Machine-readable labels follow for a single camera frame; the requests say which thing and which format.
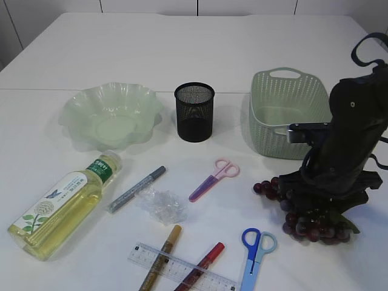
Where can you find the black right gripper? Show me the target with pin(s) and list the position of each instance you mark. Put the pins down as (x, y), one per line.
(334, 167)

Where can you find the purple artificial grape bunch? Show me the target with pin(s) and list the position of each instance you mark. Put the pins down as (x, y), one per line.
(307, 216)

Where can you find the clear plastic sheet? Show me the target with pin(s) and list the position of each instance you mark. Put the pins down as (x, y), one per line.
(163, 206)

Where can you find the green plastic woven basket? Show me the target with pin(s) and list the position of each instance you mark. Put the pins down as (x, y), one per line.
(278, 98)

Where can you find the black mesh pen holder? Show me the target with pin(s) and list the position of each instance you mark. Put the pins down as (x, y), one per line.
(194, 111)

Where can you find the red marker pen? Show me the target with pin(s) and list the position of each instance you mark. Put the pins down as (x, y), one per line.
(190, 280)

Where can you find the clear plastic ruler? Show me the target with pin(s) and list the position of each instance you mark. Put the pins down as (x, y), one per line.
(177, 269)

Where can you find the silver marker pen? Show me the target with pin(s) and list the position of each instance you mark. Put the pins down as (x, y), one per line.
(133, 191)

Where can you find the gold marker pen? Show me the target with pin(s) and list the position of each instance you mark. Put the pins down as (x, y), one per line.
(157, 265)

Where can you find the green wavy plastic plate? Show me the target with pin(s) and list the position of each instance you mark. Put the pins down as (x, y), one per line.
(111, 116)

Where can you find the blue scissors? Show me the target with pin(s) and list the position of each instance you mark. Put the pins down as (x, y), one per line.
(256, 252)

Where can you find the pink purple scissors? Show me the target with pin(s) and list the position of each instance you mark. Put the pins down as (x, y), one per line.
(223, 168)

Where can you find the yellow tea plastic bottle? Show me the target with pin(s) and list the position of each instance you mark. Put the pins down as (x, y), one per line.
(44, 227)

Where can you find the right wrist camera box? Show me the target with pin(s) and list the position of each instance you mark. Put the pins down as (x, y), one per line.
(307, 133)

